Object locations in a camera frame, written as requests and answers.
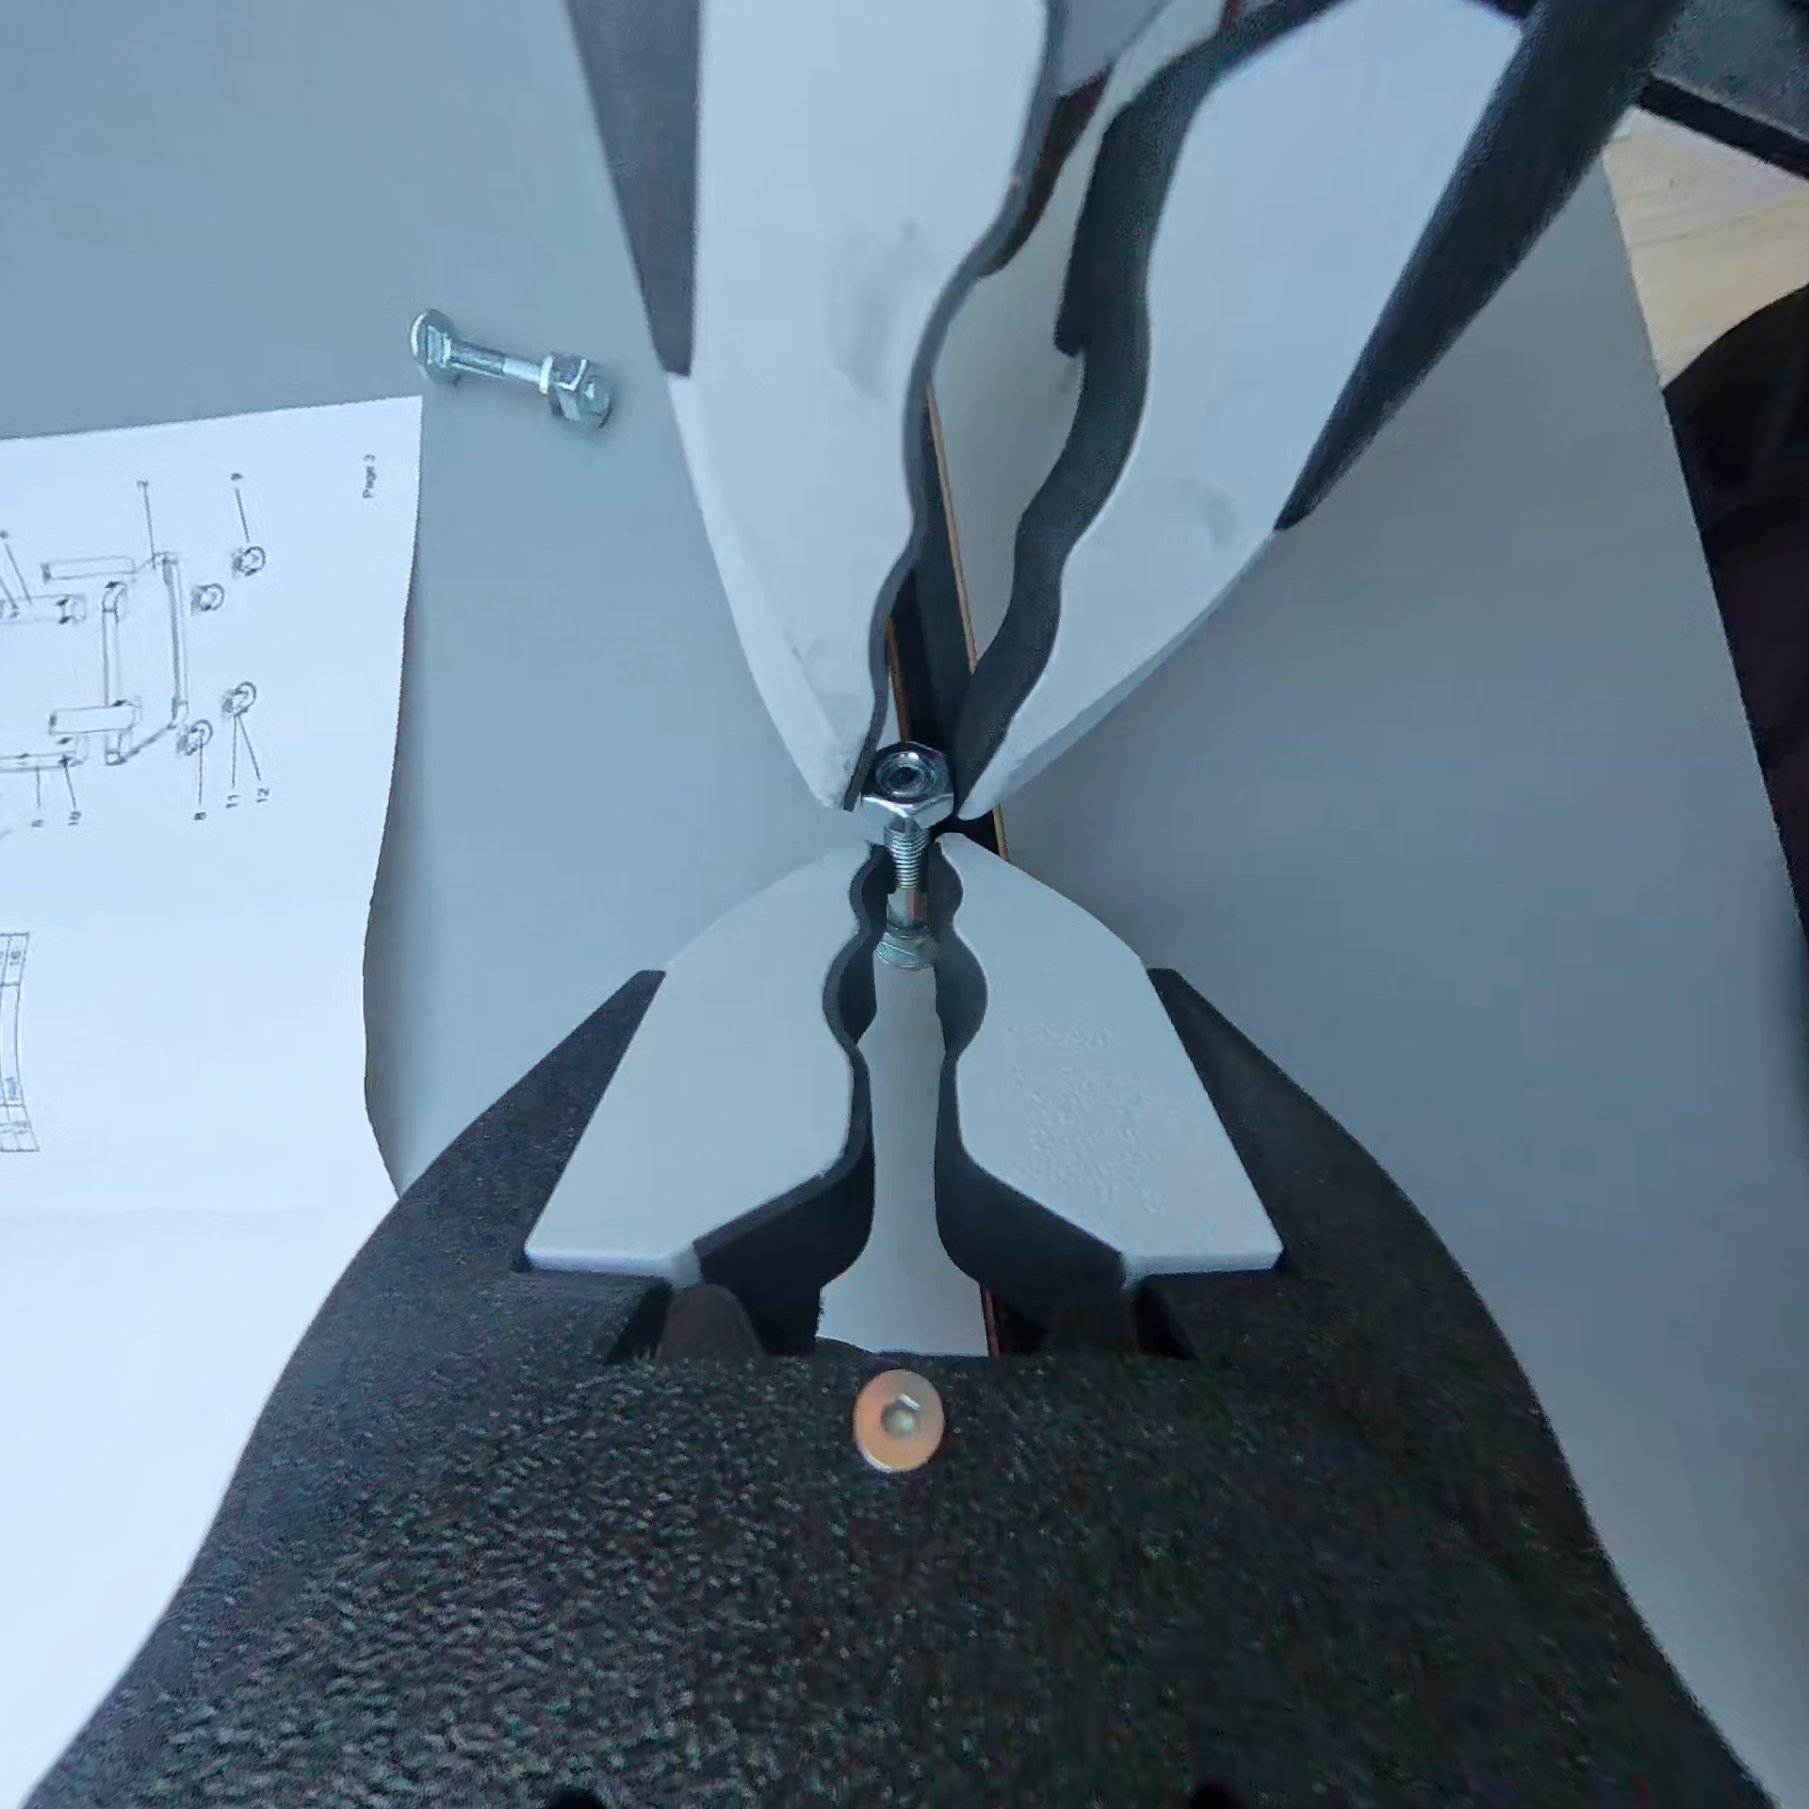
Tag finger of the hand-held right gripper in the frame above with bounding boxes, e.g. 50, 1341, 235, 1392
951, 0, 1529, 812
662, 0, 1134, 812

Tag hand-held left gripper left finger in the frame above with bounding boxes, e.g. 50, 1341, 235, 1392
525, 846, 888, 1292

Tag white instruction manual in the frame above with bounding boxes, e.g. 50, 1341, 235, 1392
0, 396, 426, 1800

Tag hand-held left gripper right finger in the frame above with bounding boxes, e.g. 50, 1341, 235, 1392
930, 838, 1289, 1292

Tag person's dark clothing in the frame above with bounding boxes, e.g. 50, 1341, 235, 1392
1659, 302, 1809, 919

